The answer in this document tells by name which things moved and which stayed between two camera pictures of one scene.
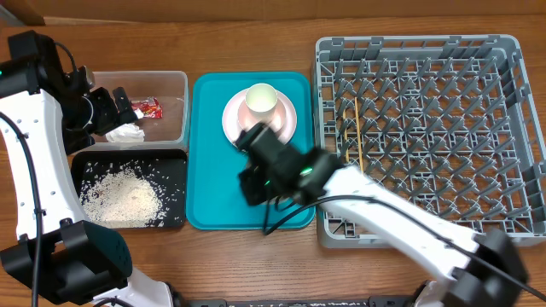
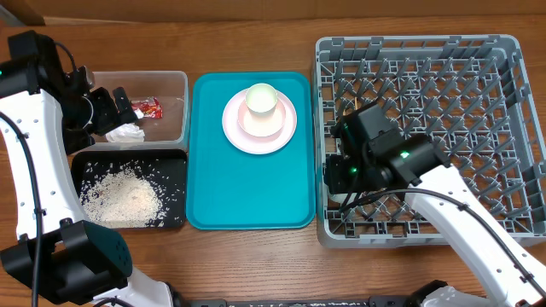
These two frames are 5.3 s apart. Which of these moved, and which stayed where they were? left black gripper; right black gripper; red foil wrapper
Moved: right black gripper
Stayed: red foil wrapper; left black gripper
